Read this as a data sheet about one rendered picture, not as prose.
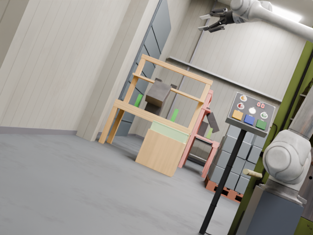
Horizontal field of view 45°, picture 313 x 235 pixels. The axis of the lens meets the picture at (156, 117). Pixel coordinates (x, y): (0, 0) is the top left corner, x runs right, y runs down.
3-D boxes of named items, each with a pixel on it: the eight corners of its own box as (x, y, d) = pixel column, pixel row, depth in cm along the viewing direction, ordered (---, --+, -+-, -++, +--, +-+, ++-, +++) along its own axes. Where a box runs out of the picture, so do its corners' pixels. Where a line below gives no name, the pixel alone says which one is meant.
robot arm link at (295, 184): (302, 192, 190) (318, 151, 190) (295, 190, 174) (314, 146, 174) (271, 179, 198) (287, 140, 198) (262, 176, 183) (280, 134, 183)
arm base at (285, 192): (310, 210, 177) (315, 198, 177) (265, 190, 179) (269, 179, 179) (298, 203, 195) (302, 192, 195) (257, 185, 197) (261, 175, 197)
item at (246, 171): (247, 176, 285) (249, 169, 285) (241, 173, 287) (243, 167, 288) (261, 180, 322) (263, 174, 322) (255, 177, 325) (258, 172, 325)
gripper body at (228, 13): (233, 6, 216) (218, 9, 221) (231, 19, 213) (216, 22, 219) (238, 13, 221) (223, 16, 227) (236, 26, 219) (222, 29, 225)
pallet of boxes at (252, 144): (255, 210, 636) (284, 140, 638) (205, 188, 647) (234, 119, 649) (245, 198, 762) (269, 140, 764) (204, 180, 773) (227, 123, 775)
